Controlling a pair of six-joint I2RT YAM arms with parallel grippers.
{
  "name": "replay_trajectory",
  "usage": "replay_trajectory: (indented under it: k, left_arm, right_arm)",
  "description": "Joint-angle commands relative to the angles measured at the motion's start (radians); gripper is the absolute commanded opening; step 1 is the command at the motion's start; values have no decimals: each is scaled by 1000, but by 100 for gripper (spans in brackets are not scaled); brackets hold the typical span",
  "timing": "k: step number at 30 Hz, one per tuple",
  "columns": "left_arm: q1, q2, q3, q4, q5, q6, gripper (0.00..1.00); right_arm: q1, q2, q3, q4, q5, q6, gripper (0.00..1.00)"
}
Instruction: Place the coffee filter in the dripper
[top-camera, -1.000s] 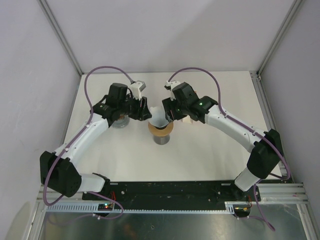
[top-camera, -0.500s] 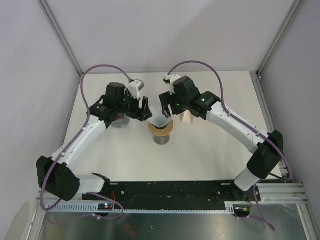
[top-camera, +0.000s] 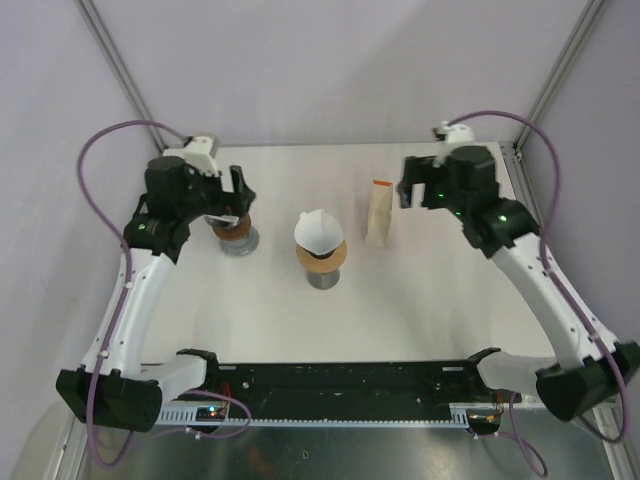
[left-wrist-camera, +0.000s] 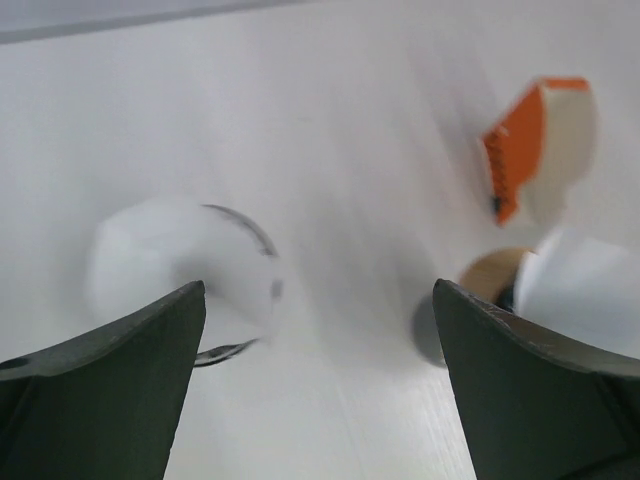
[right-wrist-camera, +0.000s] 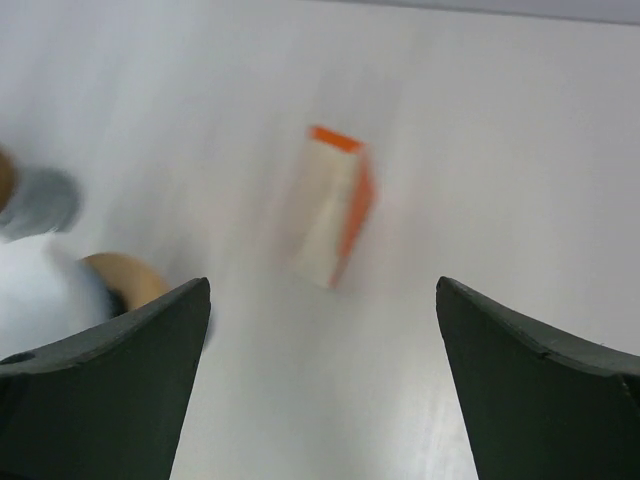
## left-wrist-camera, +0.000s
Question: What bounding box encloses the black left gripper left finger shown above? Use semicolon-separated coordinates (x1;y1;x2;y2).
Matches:
1;281;205;479

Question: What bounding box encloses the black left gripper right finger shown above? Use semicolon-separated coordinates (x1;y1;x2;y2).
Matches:
432;279;639;479

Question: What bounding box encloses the light wooden dripper ring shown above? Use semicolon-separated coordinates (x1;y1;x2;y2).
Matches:
457;247;539;304

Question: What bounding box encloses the white paper coffee filter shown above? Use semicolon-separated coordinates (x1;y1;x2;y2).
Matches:
84;197;286;346

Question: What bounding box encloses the coffee filter paper pack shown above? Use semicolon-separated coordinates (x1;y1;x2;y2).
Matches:
479;77;597;227

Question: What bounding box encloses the glass carafe with cork band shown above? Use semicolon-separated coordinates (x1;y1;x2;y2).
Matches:
411;294;447;369

